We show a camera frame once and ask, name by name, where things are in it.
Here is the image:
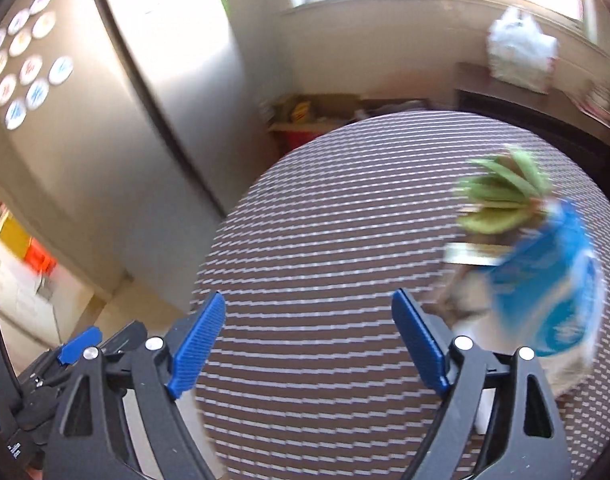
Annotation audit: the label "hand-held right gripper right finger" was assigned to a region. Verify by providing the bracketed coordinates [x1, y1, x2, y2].
[391, 288, 572, 480]

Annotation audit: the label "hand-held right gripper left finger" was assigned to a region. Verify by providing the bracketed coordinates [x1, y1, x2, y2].
[44, 291, 228, 480]

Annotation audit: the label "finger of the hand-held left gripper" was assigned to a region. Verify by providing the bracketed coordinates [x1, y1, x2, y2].
[101, 321, 150, 361]
[32, 326, 106, 388]

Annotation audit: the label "orange plastic container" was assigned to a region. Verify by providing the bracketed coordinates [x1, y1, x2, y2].
[25, 240, 56, 274]

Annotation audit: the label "yellow plastic container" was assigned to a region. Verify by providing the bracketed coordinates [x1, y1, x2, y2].
[0, 220, 32, 257]

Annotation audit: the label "blue white milk carton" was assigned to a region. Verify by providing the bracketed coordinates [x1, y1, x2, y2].
[445, 200, 603, 386]

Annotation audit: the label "green leafy bunch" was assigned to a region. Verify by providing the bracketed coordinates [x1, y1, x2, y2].
[455, 146, 553, 236]

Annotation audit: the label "silver refrigerator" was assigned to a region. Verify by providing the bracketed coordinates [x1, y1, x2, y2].
[0, 0, 266, 306]

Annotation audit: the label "red storage box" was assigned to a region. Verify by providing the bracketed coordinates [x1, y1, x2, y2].
[285, 130, 326, 151]

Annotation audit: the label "open cardboard box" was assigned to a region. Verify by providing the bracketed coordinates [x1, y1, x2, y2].
[265, 94, 426, 126]

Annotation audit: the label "dark wooden sideboard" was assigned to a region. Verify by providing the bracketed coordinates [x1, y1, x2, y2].
[455, 62, 610, 161]

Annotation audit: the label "group of round fridge magnets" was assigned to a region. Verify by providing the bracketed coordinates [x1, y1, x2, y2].
[0, 0, 74, 130]

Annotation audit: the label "row of books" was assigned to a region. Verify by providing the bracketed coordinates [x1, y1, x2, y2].
[580, 85, 610, 122]

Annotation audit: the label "white plastic bag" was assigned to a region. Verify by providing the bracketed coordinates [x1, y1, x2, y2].
[488, 5, 558, 93]

